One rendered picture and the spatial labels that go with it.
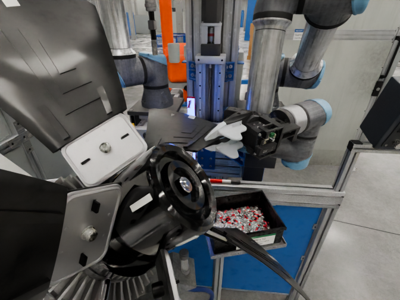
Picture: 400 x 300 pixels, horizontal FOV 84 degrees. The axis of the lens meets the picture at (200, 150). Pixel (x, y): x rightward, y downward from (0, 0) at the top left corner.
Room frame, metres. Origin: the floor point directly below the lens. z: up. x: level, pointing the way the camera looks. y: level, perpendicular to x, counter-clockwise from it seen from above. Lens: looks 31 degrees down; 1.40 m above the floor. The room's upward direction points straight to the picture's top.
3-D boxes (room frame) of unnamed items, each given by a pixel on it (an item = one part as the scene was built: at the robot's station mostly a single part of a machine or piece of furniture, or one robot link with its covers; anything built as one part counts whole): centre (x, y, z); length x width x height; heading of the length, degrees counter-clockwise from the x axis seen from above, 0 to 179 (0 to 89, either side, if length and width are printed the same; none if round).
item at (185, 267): (0.27, 0.03, 0.96); 0.02 x 0.02 x 0.06
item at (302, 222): (0.66, -0.07, 0.45); 0.82 x 0.02 x 0.66; 85
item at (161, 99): (1.04, 0.21, 1.09); 0.15 x 0.15 x 0.10
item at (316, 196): (0.66, -0.07, 0.82); 0.90 x 0.04 x 0.08; 85
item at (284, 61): (0.98, -0.29, 1.20); 0.13 x 0.12 x 0.14; 71
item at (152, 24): (0.31, 0.06, 1.38); 0.01 x 0.01 x 0.05
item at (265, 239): (0.49, -0.13, 0.85); 0.22 x 0.17 x 0.07; 101
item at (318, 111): (0.54, -0.28, 1.17); 0.11 x 0.08 x 0.09; 122
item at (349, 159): (0.62, -0.50, 0.96); 0.03 x 0.03 x 0.20; 85
